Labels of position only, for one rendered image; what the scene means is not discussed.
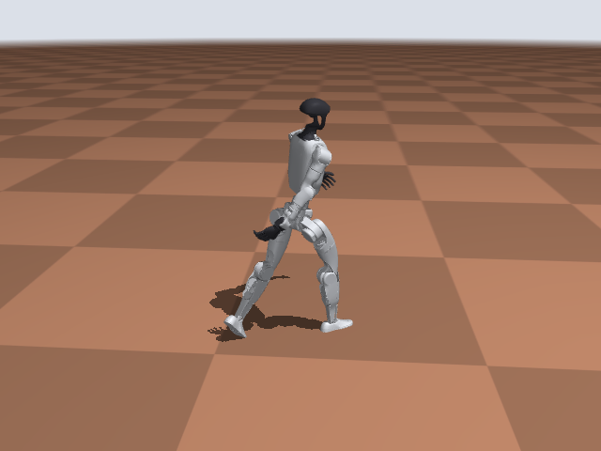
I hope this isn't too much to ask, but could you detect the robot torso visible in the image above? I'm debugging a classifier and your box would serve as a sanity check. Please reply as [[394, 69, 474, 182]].
[[282, 128, 328, 232]]

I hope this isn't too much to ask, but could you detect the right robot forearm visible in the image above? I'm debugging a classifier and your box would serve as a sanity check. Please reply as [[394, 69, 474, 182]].
[[279, 187, 314, 229]]

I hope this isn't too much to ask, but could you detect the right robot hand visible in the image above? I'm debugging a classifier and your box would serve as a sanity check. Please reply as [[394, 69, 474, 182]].
[[254, 217, 285, 241]]

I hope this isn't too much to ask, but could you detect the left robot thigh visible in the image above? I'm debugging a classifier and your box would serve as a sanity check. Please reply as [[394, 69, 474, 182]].
[[254, 208, 292, 281]]

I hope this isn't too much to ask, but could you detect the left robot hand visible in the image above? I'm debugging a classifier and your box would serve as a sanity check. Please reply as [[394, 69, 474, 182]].
[[321, 171, 336, 190]]

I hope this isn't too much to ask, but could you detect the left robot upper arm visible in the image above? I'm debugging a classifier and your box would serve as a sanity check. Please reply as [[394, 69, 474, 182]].
[[288, 129, 302, 141]]

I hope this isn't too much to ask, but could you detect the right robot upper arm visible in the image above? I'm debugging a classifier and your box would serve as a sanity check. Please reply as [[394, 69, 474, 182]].
[[300, 145, 331, 199]]

